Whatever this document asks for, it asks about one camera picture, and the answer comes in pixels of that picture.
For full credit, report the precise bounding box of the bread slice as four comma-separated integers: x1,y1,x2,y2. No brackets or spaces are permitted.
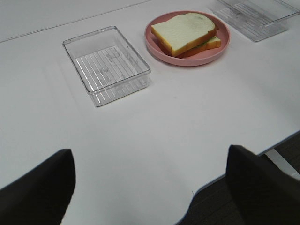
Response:
151,13,218,57
151,36,221,59

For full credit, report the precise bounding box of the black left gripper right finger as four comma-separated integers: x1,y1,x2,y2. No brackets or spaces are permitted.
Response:
225,145,300,225

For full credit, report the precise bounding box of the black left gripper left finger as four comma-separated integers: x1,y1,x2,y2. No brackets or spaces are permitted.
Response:
0,149,75,225

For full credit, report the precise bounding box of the clear plastic right tray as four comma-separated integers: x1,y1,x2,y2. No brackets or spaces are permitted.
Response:
210,0,300,42

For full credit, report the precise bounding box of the clear plastic left tray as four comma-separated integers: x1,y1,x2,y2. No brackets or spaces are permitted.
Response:
62,26,151,107

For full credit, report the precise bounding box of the green lettuce leaf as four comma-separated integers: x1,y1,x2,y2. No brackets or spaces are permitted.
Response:
195,40,210,48

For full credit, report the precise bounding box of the white table leg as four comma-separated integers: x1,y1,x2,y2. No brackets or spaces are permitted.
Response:
265,149,300,181

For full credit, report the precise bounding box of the clear plastic tray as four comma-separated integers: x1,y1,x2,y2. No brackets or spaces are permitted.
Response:
62,26,151,107
210,0,300,42

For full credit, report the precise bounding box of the pink round plate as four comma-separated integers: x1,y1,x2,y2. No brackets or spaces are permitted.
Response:
145,10,230,67

